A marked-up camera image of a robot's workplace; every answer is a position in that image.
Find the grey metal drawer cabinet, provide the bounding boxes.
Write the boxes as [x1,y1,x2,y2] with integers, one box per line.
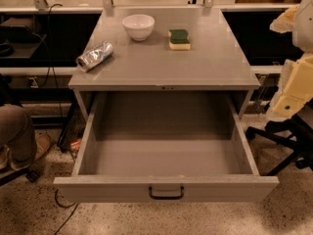
[67,6,261,122]

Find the black office chair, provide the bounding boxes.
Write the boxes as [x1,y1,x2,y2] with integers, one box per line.
[246,114,313,176]

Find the tan shoe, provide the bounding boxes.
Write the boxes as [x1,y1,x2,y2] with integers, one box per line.
[10,134,51,171]

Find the grey top drawer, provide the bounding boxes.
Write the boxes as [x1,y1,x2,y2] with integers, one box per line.
[54,91,279,203]

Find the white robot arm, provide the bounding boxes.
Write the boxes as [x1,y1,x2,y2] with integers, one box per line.
[266,0,313,119]

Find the green yellow sponge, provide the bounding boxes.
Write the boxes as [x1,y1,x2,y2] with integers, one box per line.
[168,29,191,50]

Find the crushed silver foil bag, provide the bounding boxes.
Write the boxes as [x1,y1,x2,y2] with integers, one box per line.
[76,41,113,72]

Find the red white packet on floor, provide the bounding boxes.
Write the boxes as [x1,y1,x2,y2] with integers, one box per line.
[69,139,81,152]

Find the white ceramic bowl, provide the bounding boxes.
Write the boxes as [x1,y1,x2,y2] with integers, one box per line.
[122,15,155,41]

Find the black floor cable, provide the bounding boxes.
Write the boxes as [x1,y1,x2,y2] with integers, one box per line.
[52,189,80,235]

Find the person leg brown trousers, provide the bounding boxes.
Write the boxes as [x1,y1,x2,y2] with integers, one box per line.
[0,105,37,168]

